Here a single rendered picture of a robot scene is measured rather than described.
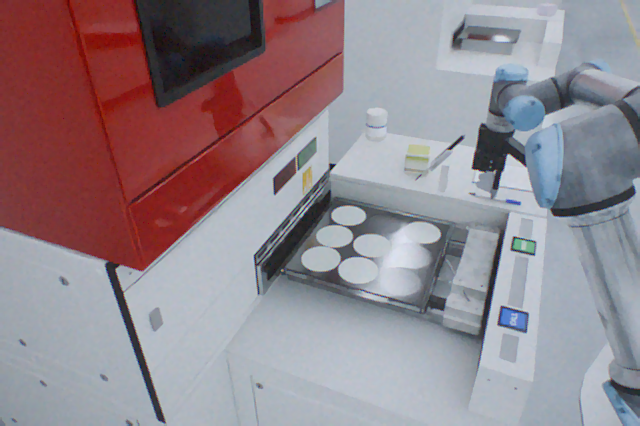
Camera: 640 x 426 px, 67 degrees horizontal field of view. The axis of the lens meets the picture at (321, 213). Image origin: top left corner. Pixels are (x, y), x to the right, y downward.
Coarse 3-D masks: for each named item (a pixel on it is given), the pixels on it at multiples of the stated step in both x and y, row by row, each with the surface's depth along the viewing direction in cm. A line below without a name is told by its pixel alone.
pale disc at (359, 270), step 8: (344, 264) 122; (352, 264) 121; (360, 264) 121; (368, 264) 121; (344, 272) 119; (352, 272) 119; (360, 272) 119; (368, 272) 119; (376, 272) 119; (352, 280) 117; (360, 280) 116; (368, 280) 116
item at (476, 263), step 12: (468, 240) 132; (480, 240) 132; (468, 252) 128; (480, 252) 128; (492, 252) 128; (468, 264) 124; (480, 264) 124; (492, 264) 124; (468, 276) 120; (480, 276) 120; (480, 300) 113; (444, 324) 110; (456, 324) 109; (468, 324) 107
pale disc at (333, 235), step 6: (324, 228) 135; (330, 228) 134; (336, 228) 134; (342, 228) 134; (318, 234) 132; (324, 234) 132; (330, 234) 132; (336, 234) 132; (342, 234) 132; (348, 234) 132; (318, 240) 130; (324, 240) 130; (330, 240) 130; (336, 240) 130; (342, 240) 130; (348, 240) 130; (330, 246) 128; (336, 246) 128
